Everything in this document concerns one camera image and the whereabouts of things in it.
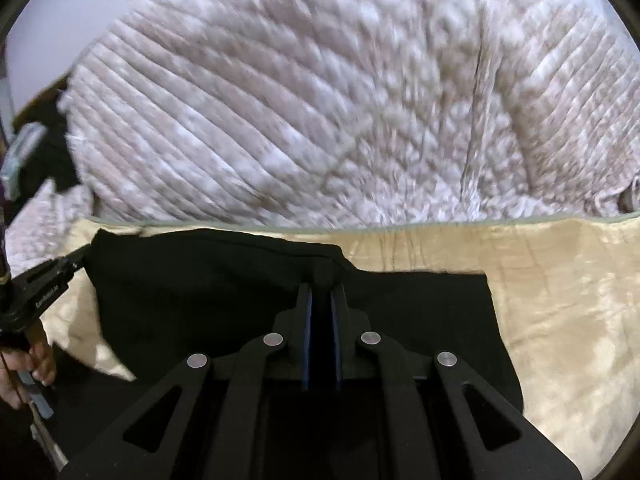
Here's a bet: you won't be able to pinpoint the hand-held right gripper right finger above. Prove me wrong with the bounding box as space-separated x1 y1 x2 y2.
329 283 584 480

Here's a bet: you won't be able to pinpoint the person's left hand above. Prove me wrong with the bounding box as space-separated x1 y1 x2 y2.
0 330 57 410

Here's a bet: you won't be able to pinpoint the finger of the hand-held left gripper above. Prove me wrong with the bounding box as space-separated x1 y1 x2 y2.
12 247 90 328

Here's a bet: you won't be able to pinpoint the beige satin sheet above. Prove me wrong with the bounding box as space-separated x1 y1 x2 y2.
10 212 640 480

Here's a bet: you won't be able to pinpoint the black pants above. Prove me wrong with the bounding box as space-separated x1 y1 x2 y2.
82 228 524 480

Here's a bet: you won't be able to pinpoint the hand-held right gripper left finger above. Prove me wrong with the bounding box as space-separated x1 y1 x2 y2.
59 283 314 480

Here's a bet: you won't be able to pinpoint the white beige quilted blanket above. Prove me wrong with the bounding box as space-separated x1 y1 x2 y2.
7 0 640 281

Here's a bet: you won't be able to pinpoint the light blue cloth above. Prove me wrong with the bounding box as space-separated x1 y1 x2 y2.
0 122 47 188

